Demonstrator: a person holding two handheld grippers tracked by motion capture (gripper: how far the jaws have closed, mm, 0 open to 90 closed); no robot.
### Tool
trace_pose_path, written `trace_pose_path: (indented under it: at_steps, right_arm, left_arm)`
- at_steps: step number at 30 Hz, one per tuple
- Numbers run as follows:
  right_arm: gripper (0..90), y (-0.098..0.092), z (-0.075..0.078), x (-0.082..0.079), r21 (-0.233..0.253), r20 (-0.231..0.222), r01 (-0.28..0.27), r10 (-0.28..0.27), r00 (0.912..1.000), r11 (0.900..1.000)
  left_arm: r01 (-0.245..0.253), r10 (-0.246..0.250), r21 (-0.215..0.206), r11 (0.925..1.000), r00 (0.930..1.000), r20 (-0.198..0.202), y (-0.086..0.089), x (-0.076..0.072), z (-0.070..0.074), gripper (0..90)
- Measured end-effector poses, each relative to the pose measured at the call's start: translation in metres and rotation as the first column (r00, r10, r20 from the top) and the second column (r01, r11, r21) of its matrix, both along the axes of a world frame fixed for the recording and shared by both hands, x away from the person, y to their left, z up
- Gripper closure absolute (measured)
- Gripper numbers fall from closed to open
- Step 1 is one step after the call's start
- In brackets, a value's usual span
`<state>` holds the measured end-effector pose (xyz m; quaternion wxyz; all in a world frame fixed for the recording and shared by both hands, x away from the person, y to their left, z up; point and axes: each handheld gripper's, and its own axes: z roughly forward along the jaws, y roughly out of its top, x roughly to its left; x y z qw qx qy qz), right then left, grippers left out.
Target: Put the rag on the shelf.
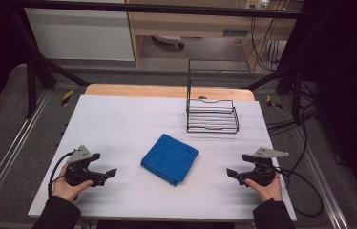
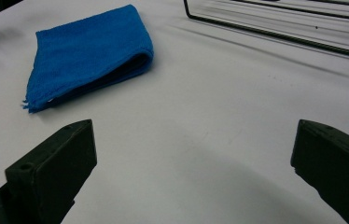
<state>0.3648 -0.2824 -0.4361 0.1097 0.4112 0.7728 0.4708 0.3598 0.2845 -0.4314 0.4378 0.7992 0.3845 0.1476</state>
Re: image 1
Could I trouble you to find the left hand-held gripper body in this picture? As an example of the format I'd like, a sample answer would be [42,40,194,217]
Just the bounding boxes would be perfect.
[64,144,102,188]

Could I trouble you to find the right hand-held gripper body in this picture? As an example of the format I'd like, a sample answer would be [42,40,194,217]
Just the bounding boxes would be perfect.
[242,146,291,188]

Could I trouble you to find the black wire rack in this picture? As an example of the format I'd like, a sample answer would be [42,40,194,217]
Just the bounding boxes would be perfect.
[185,59,255,135]

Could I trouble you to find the blue towel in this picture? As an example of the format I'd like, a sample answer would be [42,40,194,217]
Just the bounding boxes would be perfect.
[139,133,200,188]

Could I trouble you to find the person's right hand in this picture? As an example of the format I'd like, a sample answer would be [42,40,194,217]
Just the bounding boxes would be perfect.
[244,176,284,203]

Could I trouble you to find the person's left hand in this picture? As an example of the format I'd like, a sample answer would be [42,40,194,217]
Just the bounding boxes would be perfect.
[52,164,95,203]

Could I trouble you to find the white table cover sheet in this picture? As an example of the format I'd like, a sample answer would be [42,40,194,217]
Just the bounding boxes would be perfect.
[28,94,298,223]

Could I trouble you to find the yellow black tape strip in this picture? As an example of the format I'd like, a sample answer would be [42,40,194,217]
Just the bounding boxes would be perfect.
[60,89,74,108]
[264,94,284,110]

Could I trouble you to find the wooden table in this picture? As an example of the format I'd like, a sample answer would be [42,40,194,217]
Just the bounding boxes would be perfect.
[84,83,257,103]

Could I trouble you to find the white cabinet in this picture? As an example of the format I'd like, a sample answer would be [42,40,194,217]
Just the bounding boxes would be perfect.
[24,7,136,62]

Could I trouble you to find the office chair base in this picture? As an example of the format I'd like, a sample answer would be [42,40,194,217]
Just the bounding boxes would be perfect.
[151,34,186,51]

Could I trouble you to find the wooden desk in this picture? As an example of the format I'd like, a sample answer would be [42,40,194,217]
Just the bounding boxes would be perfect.
[124,0,305,69]

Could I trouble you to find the white power strip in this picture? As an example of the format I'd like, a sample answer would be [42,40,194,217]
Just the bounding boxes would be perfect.
[244,0,271,10]

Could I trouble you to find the left hand-held gripper cable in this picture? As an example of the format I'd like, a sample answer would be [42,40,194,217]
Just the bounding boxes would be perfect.
[47,150,76,198]

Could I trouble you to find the hand-held gripper cable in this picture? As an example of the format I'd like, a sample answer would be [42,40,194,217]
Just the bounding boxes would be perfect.
[47,150,76,198]
[273,166,325,219]

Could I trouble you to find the right hand-held gripper cable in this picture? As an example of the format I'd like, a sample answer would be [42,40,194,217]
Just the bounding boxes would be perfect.
[273,166,325,219]

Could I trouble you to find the aluminium floor rail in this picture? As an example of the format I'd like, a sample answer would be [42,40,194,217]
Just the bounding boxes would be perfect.
[289,125,350,229]
[0,90,53,218]

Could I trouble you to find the black floor cables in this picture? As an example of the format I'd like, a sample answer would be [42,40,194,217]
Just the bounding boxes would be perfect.
[265,80,320,136]

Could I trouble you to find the black metal frame stand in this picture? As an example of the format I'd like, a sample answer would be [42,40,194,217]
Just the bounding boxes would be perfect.
[245,53,306,126]
[9,9,91,119]

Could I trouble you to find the bundle of black cables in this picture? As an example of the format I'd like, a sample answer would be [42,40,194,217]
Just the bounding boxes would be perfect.
[248,17,290,73]

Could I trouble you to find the black metal frame crossbar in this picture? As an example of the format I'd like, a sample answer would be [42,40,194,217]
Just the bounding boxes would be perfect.
[13,0,306,20]

